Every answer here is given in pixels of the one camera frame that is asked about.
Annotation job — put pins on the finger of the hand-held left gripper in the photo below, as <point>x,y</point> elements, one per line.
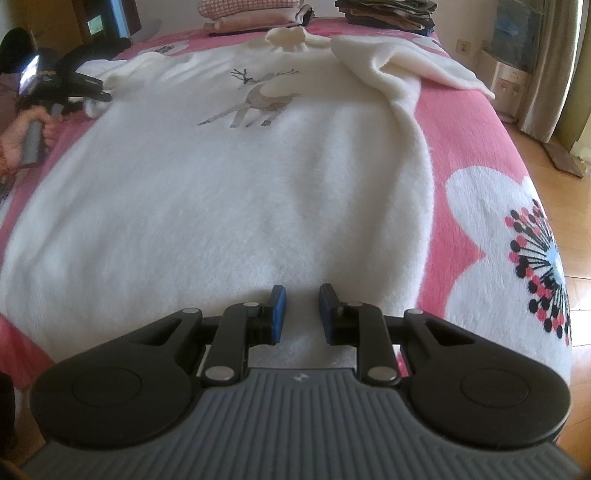
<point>92,88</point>

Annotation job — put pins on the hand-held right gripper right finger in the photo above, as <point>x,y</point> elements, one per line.
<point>327,318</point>

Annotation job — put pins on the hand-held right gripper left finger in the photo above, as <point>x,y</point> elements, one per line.
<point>277,316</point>

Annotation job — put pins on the white fuzzy deer sweater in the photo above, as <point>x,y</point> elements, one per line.
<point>231,207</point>

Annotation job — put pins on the stack of dark folded clothes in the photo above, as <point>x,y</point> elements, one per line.
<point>388,14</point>

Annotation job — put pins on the person's left hand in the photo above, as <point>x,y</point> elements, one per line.
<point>14,141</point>

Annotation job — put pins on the wooden door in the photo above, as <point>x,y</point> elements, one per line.
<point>55,23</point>

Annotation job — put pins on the peach folded garment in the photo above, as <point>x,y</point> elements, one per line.
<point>254,25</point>

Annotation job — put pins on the pink floral blanket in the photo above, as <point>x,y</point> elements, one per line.
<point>461,152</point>

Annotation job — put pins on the black white striped folded garment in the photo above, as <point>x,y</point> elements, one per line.
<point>307,16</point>

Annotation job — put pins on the dark wooden floor board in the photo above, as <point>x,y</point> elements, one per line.
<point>563,159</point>

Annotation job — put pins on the white water dispenser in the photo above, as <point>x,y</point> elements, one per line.
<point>505,87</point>

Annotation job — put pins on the beige curtain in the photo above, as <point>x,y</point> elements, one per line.
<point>554,69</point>

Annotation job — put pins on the wall socket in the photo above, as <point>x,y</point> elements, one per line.
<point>464,46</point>

